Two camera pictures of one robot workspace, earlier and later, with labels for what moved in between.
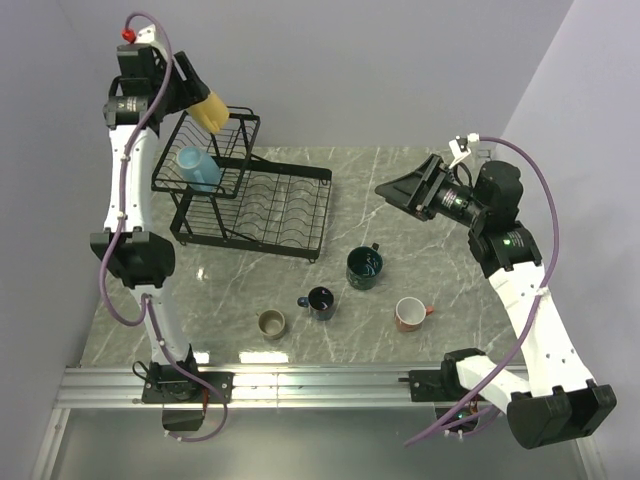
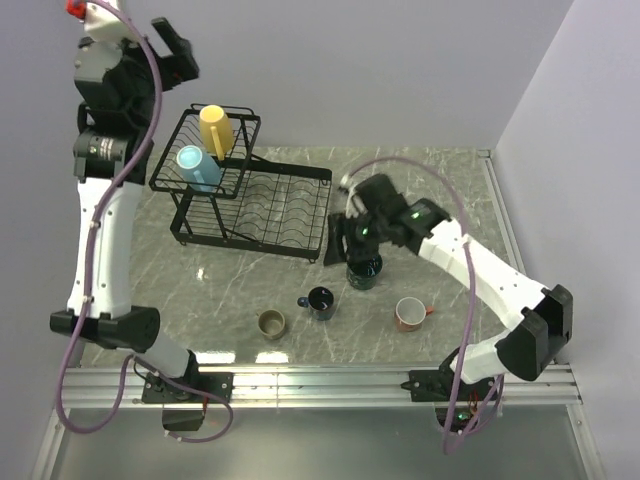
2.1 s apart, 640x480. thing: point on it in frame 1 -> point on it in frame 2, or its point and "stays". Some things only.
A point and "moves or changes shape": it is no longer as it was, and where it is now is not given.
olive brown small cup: [271, 323] stays
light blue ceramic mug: [199, 169] stays
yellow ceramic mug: [211, 115] moves or changes shape
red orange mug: [410, 313] stays
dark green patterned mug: [363, 265] stays
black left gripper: [193, 90] -> [181, 65]
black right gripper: [418, 191] -> [339, 226]
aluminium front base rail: [284, 387] stays
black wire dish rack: [224, 195] stays
